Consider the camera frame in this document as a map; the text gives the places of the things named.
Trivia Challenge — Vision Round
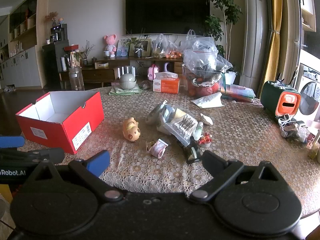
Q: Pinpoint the dark snack packet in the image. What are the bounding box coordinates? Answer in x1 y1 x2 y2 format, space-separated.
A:
182 140 202 165

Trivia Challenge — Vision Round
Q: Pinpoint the red ornament keychain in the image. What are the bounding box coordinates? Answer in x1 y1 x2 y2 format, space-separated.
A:
198 132 212 147

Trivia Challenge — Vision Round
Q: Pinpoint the green white tube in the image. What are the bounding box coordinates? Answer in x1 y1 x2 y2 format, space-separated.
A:
192 121 203 141

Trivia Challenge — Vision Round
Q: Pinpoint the orange pig toy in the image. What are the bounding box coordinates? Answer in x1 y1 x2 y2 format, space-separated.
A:
123 117 140 142

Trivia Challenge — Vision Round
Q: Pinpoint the cotton swab pack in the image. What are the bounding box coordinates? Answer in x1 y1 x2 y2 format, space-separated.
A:
164 114 198 147

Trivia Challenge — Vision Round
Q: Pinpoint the pink patterned small packet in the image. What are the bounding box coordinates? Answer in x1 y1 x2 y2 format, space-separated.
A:
146 139 169 159

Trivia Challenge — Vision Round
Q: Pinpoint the bagged bread slice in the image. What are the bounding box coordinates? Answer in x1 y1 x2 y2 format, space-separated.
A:
173 108 187 120

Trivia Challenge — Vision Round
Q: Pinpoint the red cardboard shoe box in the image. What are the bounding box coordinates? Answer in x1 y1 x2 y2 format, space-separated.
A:
16 90 104 154

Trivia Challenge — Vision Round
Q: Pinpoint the lace tablecloth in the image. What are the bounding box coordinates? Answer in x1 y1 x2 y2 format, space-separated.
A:
17 86 320 218

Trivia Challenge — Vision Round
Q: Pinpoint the stack of coloured folders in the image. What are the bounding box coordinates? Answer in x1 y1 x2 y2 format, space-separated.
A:
220 84 255 102

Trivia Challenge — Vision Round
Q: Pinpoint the folded green cloth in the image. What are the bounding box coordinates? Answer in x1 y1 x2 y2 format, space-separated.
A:
109 85 142 96

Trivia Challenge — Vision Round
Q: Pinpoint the clear glass jar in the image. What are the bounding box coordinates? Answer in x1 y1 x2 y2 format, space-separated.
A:
69 67 85 90

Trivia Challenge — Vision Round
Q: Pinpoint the red basket of fruit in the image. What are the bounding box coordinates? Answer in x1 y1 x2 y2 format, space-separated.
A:
182 64 224 98

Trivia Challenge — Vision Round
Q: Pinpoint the green orange mini appliance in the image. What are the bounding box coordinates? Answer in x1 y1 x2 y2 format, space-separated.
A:
260 81 301 117

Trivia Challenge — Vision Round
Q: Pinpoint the grey-green round ceramic pot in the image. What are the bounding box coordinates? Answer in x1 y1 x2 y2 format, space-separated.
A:
119 73 136 90

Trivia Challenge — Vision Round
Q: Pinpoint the wooden tv cabinet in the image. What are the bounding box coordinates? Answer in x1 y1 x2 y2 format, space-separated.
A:
59 56 186 88

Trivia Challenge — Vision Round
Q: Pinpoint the dark side cabinet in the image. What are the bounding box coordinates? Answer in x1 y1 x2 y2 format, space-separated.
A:
42 40 69 88

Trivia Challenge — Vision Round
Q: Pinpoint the white router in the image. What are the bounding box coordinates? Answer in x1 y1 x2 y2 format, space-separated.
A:
117 66 136 78

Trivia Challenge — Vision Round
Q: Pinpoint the orange tissue box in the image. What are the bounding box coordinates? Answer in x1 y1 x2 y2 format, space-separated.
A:
152 72 180 94

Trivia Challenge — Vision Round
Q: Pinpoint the clear plastic bag pile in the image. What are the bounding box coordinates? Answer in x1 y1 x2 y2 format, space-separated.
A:
180 29 233 79

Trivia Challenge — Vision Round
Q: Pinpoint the purple vase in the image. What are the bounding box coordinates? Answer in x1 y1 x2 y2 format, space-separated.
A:
164 62 170 72

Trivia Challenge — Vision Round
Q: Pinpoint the pink toy suitcase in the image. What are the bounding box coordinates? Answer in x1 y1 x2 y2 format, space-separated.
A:
147 63 159 81

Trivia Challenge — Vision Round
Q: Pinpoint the black coffee machine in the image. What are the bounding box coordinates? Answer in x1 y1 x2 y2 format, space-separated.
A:
50 24 68 42

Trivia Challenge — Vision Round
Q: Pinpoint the pink plush doll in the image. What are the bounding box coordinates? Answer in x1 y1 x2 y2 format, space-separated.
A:
104 34 117 58

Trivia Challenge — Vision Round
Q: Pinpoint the bag of oranges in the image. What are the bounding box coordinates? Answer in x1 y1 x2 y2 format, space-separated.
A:
151 34 182 59

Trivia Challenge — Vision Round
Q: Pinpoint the white standing air conditioner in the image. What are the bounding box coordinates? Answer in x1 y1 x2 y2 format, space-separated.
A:
240 0 268 93

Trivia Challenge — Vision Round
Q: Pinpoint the potted green tree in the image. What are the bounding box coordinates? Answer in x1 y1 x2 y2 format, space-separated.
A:
203 0 243 61

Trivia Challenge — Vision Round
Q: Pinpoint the yellow curtain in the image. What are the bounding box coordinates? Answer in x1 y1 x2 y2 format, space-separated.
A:
262 0 283 85

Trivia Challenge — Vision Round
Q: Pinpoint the tangled white cable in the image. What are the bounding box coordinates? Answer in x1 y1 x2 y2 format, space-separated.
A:
277 113 296 138

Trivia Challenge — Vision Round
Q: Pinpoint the picture frame with plant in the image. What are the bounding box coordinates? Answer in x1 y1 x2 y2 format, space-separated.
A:
129 38 152 57

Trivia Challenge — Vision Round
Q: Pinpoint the black wall television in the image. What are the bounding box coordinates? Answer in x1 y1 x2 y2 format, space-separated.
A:
125 0 210 35

